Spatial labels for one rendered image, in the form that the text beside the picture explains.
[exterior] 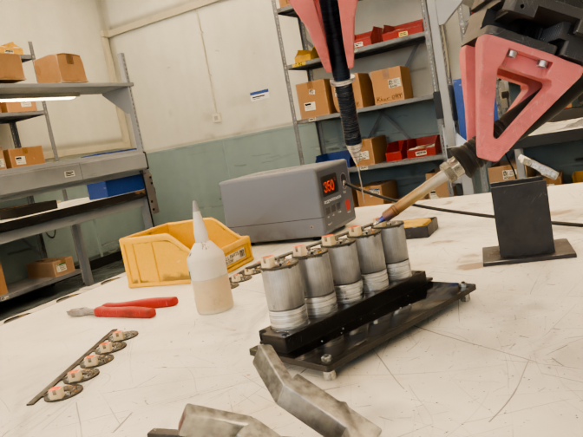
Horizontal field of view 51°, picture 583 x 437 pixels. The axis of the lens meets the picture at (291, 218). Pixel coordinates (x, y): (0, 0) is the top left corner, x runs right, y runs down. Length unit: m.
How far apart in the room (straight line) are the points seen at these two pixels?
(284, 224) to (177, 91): 5.47
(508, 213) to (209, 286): 0.27
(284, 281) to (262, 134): 5.35
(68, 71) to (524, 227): 3.05
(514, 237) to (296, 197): 0.33
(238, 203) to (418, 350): 0.51
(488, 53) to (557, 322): 0.17
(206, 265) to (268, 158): 5.19
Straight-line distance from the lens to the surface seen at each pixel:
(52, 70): 3.44
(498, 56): 0.42
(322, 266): 0.40
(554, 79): 0.44
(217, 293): 0.54
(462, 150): 0.44
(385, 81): 4.77
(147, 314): 0.58
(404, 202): 0.44
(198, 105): 6.11
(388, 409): 0.32
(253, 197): 0.83
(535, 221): 0.56
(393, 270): 0.46
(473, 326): 0.42
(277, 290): 0.38
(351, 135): 0.40
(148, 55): 6.47
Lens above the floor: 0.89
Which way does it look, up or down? 7 degrees down
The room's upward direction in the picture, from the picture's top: 10 degrees counter-clockwise
